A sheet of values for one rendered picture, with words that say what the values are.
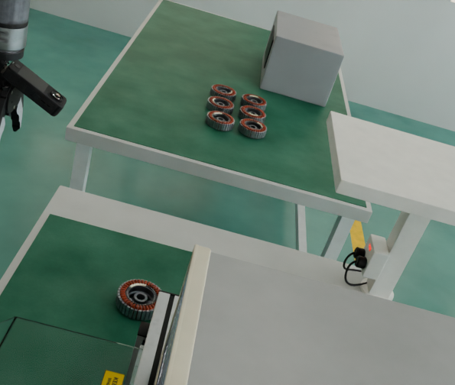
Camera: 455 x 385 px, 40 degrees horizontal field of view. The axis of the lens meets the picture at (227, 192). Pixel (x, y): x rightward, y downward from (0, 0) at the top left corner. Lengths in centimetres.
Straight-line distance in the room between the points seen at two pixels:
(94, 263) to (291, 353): 98
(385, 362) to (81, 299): 92
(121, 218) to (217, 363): 117
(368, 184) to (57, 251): 79
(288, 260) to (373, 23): 364
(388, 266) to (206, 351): 117
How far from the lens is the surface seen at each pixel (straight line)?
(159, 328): 96
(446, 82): 554
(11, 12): 109
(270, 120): 264
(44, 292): 152
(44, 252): 163
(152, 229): 178
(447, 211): 141
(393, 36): 532
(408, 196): 138
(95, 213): 179
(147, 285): 154
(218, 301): 73
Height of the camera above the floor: 179
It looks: 31 degrees down
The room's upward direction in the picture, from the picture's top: 18 degrees clockwise
